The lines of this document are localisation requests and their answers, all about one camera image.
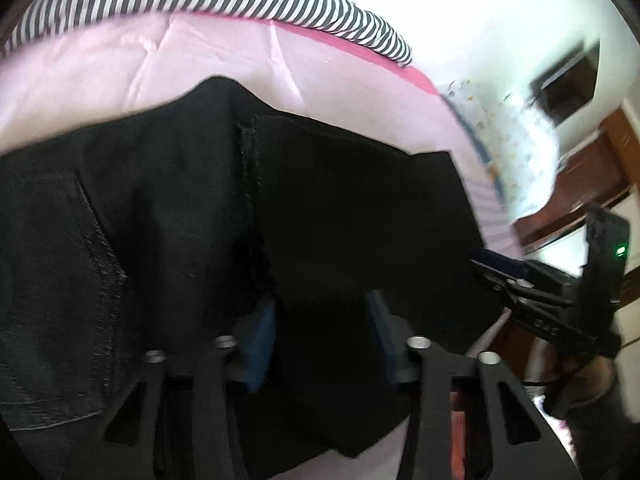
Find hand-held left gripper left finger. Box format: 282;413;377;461
60;300;278;480

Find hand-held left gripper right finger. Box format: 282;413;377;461
364;290;585;480

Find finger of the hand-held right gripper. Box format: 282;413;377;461
475;266;598;358
470;247;583;291

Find black pants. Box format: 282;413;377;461
0;76;506;480

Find white duvet with coloured shapes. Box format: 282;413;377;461
439;77;567;221

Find brown wooden cabinet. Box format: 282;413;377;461
599;109;640;198

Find pink bed sheet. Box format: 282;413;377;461
0;12;526;480

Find black white striped blanket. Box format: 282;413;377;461
4;0;414;68

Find black wall television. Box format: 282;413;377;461
529;40;601;126

